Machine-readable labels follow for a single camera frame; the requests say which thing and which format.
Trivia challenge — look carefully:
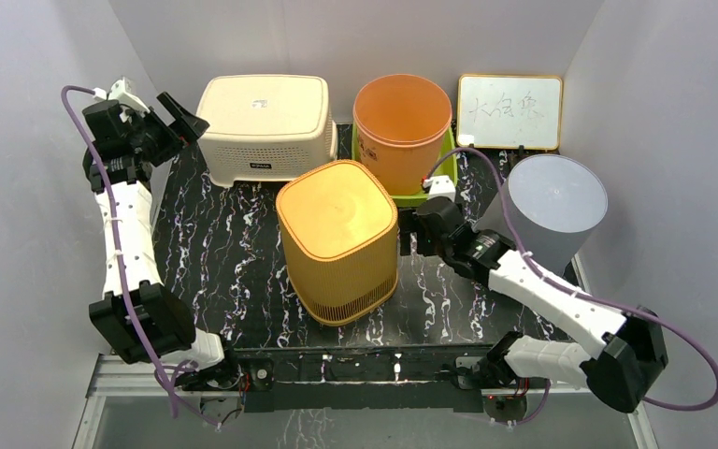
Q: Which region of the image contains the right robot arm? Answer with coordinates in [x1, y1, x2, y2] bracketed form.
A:
[399, 196, 668, 413]

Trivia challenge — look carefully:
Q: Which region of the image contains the black marbled table mat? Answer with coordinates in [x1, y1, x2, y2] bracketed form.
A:
[153, 152, 566, 348]

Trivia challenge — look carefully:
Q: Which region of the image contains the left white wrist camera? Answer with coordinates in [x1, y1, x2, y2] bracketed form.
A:
[93, 77, 150, 115]

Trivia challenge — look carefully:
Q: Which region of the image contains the small whiteboard yellow frame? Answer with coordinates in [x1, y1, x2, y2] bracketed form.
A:
[455, 74, 563, 152]

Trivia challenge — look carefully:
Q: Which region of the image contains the grey plastic bucket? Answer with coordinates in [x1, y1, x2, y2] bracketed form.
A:
[474, 154, 608, 277]

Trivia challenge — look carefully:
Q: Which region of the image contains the yellow slatted waste basket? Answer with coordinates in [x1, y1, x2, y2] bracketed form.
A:
[276, 160, 398, 326]

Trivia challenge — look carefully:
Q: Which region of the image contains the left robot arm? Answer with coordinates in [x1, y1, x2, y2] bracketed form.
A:
[82, 82, 242, 389]

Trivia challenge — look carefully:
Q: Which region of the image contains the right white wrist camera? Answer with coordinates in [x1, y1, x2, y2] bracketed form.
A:
[422, 175, 456, 202]

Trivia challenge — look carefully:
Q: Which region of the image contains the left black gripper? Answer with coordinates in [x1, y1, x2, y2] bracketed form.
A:
[129, 94, 208, 167]

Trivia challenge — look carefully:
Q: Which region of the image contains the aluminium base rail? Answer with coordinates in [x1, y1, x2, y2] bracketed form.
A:
[74, 356, 657, 448]

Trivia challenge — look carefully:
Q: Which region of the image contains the orange plastic bucket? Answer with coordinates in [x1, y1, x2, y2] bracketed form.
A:
[352, 74, 452, 196]

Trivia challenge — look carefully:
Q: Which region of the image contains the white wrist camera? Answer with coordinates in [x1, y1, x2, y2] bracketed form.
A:
[93, 77, 150, 115]
[422, 175, 456, 202]

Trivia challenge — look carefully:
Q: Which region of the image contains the cream perforated storage basket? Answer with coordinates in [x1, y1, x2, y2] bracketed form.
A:
[196, 74, 337, 188]

